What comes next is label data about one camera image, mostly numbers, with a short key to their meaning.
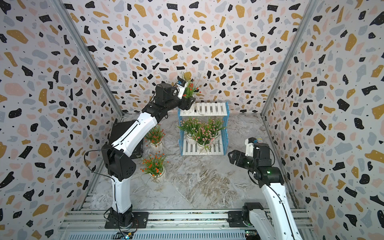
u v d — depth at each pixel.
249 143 0.68
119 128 1.06
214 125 0.91
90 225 0.73
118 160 0.49
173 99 0.70
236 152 0.67
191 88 0.72
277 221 0.41
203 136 0.90
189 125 0.90
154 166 0.78
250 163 0.62
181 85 0.70
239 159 0.66
